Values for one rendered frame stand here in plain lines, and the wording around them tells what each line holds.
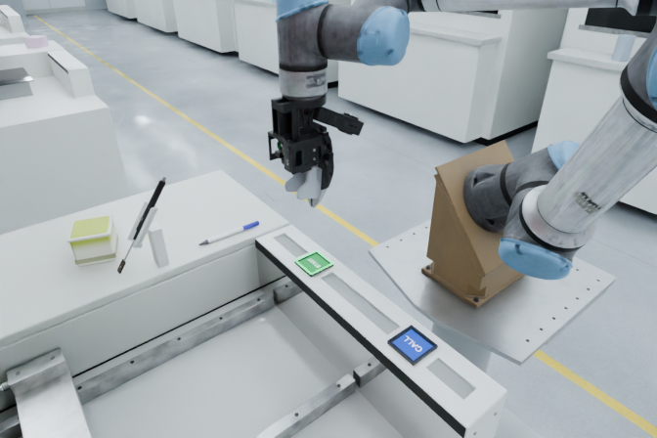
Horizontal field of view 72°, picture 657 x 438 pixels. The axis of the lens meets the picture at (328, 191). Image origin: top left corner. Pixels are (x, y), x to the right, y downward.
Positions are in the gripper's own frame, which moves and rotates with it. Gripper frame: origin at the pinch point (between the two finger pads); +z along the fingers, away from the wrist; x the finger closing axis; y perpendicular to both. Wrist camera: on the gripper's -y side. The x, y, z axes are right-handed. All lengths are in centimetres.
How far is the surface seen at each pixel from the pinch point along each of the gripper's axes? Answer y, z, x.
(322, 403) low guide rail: 13.3, 25.7, 18.9
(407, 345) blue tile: 1.6, 14.2, 25.7
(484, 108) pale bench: -276, 77, -142
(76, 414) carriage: 46, 23, -1
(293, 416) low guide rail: 18.4, 25.7, 18.1
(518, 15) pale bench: -287, 6, -134
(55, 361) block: 46, 20, -11
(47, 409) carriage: 49, 23, -5
